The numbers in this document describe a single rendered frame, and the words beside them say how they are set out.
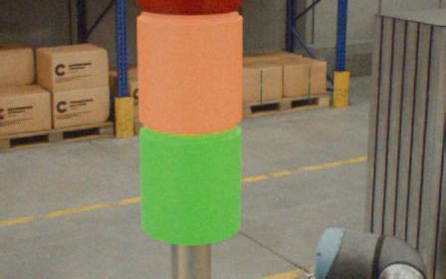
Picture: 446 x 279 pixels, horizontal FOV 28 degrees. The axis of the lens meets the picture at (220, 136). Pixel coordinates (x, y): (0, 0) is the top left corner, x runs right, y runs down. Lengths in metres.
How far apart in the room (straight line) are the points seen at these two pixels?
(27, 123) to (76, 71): 0.68
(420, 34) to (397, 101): 0.19
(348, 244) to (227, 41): 1.52
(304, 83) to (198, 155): 9.72
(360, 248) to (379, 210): 0.55
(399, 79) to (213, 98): 1.92
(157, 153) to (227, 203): 0.04
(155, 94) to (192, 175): 0.04
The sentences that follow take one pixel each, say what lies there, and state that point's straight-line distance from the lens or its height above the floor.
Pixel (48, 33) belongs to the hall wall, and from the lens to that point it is 10.00.
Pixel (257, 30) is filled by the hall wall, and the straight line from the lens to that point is 11.22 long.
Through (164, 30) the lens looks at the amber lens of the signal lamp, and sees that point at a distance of 0.41.
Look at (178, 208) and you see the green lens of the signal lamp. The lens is 0.43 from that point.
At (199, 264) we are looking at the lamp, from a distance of 0.45.
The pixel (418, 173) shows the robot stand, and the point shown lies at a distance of 2.31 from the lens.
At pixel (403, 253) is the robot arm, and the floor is 1.62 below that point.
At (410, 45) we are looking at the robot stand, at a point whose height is 1.97.
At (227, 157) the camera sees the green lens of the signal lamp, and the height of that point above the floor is 2.20.
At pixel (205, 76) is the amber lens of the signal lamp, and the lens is 0.41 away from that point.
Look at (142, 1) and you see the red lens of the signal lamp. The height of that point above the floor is 2.28.
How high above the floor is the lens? 2.32
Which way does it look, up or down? 15 degrees down
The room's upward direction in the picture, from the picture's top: straight up
